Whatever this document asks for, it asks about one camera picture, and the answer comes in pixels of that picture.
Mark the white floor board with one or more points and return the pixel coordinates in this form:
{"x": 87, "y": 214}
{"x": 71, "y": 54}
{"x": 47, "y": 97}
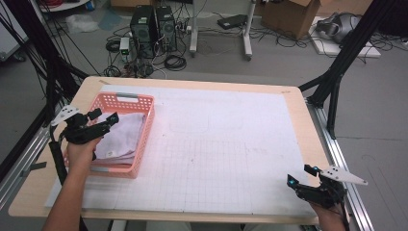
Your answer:
{"x": 369, "y": 51}

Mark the white grid mat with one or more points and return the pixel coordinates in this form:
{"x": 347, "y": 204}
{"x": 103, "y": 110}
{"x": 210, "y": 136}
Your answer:
{"x": 208, "y": 144}

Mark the person's right hand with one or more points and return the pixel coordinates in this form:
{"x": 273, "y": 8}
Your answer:
{"x": 332, "y": 219}

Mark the grey and black device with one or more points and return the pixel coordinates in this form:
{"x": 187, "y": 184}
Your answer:
{"x": 340, "y": 27}

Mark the aluminium rail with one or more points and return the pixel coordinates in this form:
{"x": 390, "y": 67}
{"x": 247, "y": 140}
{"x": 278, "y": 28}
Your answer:
{"x": 333, "y": 144}
{"x": 19, "y": 166}

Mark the person's left hand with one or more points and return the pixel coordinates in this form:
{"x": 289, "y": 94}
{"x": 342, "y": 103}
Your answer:
{"x": 80, "y": 157}

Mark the black flat device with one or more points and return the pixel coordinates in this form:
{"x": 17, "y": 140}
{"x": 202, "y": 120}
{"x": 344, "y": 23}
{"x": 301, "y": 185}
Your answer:
{"x": 232, "y": 21}

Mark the clear plastic bag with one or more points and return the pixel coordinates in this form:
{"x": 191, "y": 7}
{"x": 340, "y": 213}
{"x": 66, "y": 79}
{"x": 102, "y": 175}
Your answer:
{"x": 80, "y": 24}

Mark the lilac printed towel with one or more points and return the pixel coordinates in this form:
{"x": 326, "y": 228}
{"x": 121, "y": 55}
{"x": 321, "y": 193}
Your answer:
{"x": 125, "y": 134}

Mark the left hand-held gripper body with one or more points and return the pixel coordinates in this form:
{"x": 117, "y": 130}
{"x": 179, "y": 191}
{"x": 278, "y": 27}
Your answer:
{"x": 83, "y": 133}

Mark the pink plastic basket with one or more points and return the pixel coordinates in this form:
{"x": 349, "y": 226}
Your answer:
{"x": 148, "y": 122}

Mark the white metal stand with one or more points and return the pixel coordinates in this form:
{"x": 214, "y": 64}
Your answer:
{"x": 193, "y": 32}

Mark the grey metal bracket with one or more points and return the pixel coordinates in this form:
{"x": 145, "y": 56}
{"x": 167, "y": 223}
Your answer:
{"x": 33, "y": 166}

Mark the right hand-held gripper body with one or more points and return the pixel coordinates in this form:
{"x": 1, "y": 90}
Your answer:
{"x": 324, "y": 194}

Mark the white power supply box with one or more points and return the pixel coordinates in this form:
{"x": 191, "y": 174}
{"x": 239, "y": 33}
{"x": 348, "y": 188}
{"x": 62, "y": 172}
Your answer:
{"x": 124, "y": 45}

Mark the brown cardboard box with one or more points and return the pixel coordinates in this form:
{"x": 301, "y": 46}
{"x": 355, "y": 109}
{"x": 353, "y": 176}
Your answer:
{"x": 288, "y": 19}

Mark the black computer tower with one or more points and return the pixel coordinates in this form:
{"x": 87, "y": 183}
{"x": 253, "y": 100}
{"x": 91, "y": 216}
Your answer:
{"x": 166, "y": 29}
{"x": 142, "y": 32}

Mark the black metal frame strut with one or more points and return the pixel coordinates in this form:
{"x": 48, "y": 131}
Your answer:
{"x": 346, "y": 54}
{"x": 48, "y": 57}

